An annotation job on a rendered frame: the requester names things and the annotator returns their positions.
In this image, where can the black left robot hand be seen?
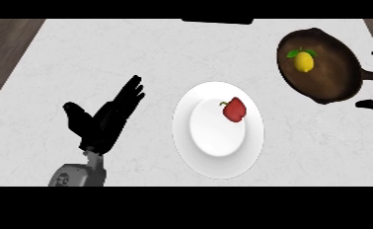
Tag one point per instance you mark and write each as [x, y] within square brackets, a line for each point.
[104, 121]

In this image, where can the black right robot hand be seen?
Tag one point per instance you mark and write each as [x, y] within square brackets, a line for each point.
[365, 104]

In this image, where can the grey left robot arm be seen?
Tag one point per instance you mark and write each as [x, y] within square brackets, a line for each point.
[77, 173]

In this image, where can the dark brown frying pan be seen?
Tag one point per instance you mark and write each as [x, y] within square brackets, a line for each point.
[321, 75]

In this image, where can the yellow lemon with green leaves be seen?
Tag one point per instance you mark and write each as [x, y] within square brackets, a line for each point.
[304, 61]

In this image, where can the white round plate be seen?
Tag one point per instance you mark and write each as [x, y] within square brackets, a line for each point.
[214, 147]

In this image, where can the red bell pepper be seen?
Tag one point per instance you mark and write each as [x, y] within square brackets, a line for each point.
[235, 110]

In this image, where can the black flat appliance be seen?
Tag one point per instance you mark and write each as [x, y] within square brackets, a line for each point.
[217, 21]

